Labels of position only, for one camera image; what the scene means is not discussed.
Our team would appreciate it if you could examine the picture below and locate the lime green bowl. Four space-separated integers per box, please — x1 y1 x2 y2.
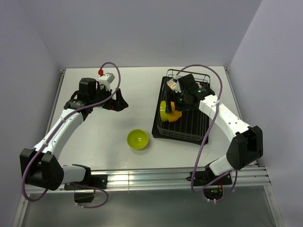
126 129 149 150
160 101 169 122

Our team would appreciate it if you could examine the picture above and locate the floral orange green bowl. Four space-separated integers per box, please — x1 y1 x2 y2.
167 79 180 92

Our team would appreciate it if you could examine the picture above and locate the orange plastic bowl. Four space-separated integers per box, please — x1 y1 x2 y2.
168 102 182 122

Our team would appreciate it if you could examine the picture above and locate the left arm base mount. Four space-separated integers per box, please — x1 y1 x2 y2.
64 174 108 204

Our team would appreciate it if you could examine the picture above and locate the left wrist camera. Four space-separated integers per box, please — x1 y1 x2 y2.
98 69 115 91

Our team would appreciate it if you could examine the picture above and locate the aluminium table edge rail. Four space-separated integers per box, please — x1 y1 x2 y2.
92 165 271 192

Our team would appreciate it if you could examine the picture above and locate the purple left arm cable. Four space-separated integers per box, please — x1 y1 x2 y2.
21 62 121 209

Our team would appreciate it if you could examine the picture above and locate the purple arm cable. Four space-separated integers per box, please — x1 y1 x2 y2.
175 64 238 202
21 62 121 209

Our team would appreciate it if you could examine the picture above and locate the grey wire dish rack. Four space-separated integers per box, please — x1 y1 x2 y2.
155 68 213 140

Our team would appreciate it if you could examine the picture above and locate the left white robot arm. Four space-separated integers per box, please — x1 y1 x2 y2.
20 73 128 191

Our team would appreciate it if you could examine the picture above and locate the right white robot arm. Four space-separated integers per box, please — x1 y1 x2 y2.
165 74 263 184

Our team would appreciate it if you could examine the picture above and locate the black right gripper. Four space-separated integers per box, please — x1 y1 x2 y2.
164 89 194 114

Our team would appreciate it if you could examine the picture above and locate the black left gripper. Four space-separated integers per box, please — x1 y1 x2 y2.
90 85 128 112

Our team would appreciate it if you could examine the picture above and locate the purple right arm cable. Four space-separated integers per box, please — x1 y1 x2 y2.
175 64 238 202

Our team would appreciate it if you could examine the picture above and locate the black drip tray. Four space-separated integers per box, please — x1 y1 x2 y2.
151 75 213 146

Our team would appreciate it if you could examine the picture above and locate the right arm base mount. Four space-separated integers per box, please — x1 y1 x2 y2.
192 170 232 200

